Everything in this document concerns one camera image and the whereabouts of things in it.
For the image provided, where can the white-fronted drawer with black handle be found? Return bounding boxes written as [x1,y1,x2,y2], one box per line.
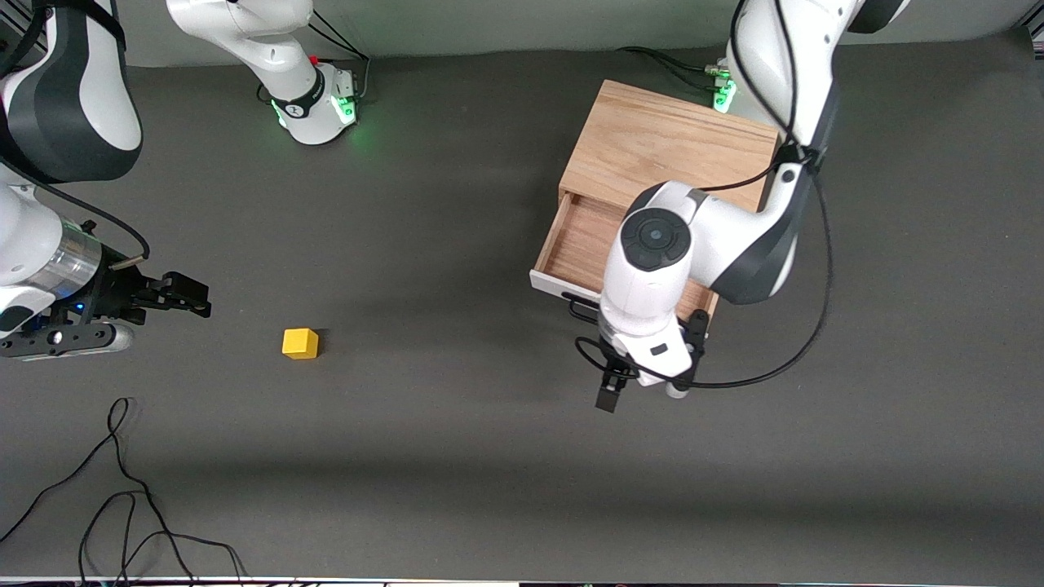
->
[530,192,720,327]

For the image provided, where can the light wooden drawer cabinet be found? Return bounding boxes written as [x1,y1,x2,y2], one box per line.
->
[560,79,781,217]

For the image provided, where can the black right arm wrist cable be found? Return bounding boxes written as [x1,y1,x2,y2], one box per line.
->
[0,157,152,270]

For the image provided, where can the thin black loose cable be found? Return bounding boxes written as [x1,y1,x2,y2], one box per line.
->
[0,397,247,585]

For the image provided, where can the black right arm base cables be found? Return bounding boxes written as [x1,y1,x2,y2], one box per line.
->
[257,8,372,105]

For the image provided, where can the black arm base cables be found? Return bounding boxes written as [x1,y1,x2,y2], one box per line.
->
[257,8,372,105]
[616,45,732,92]

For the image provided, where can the black left arm base cables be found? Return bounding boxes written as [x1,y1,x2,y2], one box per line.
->
[616,45,732,92]

